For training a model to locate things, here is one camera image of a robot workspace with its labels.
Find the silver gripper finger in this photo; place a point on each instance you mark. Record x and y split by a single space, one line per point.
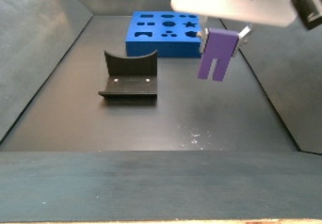
242 38
202 33

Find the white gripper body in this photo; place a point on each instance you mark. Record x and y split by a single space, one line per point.
271 12

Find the purple double-square block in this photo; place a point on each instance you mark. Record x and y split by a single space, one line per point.
219 48

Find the blue foam shape-sorter block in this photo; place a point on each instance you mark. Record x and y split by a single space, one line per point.
166 32

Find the black curved stand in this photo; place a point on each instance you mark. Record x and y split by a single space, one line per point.
133 76

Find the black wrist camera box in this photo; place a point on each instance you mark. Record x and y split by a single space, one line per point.
309 10

